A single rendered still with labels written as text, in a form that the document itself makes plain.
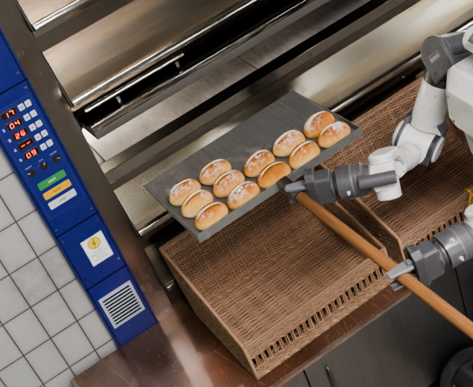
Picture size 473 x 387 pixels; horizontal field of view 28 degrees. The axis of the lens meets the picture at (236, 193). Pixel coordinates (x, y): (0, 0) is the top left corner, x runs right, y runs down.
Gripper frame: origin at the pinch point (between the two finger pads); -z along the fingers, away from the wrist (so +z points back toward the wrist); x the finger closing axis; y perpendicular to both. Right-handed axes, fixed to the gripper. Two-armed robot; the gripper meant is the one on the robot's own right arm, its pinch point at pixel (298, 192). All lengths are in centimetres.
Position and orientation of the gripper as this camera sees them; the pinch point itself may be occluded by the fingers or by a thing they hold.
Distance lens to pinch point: 254.3
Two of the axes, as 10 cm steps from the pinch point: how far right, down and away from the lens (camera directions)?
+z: 9.5, -2.0, -2.5
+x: -3.1, -7.3, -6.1
